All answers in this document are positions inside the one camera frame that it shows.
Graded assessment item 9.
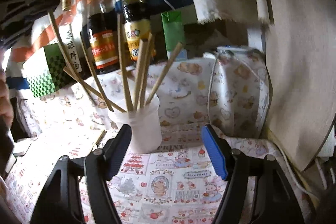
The person's left hand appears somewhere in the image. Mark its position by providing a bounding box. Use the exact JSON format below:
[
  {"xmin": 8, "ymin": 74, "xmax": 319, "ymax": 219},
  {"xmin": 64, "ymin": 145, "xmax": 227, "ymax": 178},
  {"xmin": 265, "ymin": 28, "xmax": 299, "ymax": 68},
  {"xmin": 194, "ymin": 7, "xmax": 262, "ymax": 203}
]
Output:
[{"xmin": 0, "ymin": 69, "xmax": 14, "ymax": 128}]

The baby bear pattern cloth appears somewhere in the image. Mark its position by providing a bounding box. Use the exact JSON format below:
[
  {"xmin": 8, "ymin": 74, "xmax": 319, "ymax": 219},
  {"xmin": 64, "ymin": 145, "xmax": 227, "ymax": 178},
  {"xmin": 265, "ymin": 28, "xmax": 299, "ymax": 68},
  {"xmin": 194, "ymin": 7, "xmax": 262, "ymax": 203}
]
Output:
[{"xmin": 16, "ymin": 52, "xmax": 269, "ymax": 139}]

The translucent white plastic cup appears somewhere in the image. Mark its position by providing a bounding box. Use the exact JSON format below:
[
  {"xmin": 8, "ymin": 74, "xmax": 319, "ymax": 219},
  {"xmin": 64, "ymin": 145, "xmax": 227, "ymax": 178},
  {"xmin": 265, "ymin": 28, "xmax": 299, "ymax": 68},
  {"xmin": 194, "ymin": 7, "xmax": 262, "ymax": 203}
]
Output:
[{"xmin": 108, "ymin": 95, "xmax": 162, "ymax": 153}]

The soy sauce bottle yellow label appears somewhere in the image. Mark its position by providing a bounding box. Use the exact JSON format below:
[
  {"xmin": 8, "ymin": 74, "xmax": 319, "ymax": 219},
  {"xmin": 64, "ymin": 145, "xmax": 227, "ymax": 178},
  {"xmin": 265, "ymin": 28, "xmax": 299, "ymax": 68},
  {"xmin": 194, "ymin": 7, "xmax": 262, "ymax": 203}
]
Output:
[{"xmin": 121, "ymin": 0, "xmax": 151, "ymax": 62}]

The green drink carton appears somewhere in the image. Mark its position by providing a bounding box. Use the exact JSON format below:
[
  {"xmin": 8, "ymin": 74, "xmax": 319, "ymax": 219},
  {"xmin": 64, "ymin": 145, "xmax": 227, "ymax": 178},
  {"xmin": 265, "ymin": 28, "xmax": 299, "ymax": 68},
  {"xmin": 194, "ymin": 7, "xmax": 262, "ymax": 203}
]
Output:
[{"xmin": 161, "ymin": 10, "xmax": 186, "ymax": 59}]

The dark vinegar bottle red label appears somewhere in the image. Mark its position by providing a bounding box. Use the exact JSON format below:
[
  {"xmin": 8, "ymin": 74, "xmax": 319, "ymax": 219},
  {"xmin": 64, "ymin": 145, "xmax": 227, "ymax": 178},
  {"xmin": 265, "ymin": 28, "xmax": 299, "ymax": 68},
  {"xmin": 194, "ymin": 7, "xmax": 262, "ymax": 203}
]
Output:
[{"xmin": 87, "ymin": 0, "xmax": 119, "ymax": 75}]

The clear cooking wine bottle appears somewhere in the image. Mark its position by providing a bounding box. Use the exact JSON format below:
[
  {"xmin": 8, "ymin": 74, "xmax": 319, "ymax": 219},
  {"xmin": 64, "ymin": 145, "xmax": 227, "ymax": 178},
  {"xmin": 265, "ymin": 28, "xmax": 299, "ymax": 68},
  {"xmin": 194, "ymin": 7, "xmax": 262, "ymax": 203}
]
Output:
[{"xmin": 59, "ymin": 0, "xmax": 83, "ymax": 74}]

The thin bamboo chopstick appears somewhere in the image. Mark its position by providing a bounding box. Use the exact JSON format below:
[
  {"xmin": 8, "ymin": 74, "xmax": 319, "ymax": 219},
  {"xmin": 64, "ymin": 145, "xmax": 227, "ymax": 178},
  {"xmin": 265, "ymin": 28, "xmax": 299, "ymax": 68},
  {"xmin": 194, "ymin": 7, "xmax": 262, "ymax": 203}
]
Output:
[{"xmin": 117, "ymin": 14, "xmax": 133, "ymax": 112}]

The green checkered white box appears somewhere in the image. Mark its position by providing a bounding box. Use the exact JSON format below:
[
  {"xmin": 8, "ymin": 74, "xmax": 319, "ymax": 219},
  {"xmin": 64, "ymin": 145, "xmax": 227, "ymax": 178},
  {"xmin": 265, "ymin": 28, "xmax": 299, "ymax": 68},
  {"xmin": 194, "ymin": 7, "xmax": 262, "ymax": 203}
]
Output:
[{"xmin": 23, "ymin": 44, "xmax": 72, "ymax": 98}]

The tall bamboo chopstick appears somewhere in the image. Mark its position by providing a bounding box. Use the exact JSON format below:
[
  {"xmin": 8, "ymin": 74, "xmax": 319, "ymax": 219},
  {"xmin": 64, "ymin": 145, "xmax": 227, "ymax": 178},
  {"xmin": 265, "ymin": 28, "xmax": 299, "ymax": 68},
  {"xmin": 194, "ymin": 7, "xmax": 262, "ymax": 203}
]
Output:
[{"xmin": 133, "ymin": 39, "xmax": 147, "ymax": 110}]

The round wooden board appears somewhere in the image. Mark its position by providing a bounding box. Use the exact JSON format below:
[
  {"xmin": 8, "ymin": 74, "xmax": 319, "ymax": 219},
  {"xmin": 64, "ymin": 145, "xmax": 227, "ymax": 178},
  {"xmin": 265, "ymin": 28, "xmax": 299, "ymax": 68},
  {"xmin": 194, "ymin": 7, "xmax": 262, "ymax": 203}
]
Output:
[{"xmin": 265, "ymin": 0, "xmax": 335, "ymax": 170}]

